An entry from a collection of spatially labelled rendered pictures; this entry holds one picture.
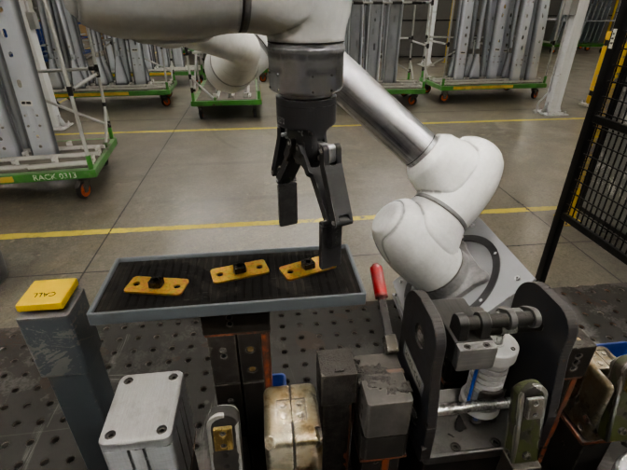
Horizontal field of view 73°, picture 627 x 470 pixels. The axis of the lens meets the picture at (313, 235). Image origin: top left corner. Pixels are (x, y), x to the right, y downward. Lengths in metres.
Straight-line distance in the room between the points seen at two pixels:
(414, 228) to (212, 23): 0.68
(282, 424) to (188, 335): 0.75
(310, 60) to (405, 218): 0.59
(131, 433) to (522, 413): 0.47
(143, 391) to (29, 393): 0.71
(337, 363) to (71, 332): 0.38
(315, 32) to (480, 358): 0.42
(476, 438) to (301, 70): 0.56
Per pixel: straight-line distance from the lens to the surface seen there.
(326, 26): 0.50
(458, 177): 1.06
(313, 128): 0.52
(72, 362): 0.73
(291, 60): 0.50
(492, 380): 0.67
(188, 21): 0.47
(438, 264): 1.05
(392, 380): 0.60
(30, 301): 0.70
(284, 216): 0.66
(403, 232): 1.00
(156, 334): 1.29
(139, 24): 0.47
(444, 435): 0.70
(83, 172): 4.04
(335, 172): 0.50
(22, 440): 1.17
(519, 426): 0.64
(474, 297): 1.11
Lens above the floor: 1.52
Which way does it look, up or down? 29 degrees down
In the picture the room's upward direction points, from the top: straight up
